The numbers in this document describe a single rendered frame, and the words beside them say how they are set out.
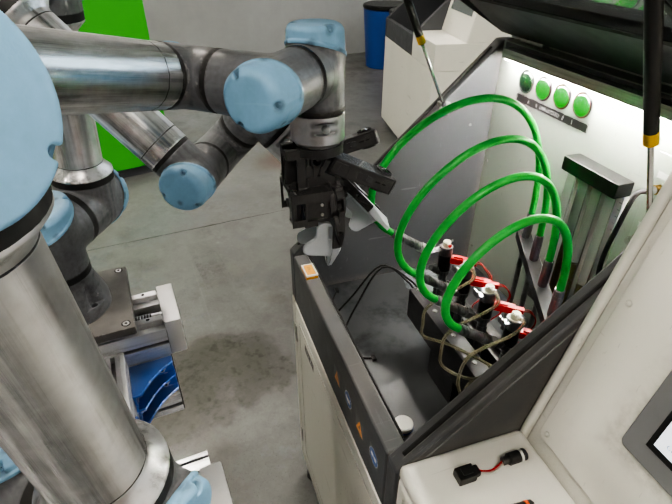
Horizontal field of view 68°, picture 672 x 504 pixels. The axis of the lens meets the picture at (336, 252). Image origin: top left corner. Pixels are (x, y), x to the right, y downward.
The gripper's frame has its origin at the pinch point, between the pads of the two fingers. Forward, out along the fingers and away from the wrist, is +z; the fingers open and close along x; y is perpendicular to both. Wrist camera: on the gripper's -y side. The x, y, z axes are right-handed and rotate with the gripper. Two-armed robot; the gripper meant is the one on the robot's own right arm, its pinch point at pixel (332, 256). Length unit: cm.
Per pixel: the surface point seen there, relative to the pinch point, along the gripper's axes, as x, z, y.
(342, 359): -3.8, 28.2, -3.2
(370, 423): 11.9, 29.0, -3.0
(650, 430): 39.1, 7.5, -28.9
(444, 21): -298, 19, -187
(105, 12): -327, 6, 49
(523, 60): -31, -20, -54
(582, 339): 24.7, 5.3, -30.2
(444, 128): -43, -2, -44
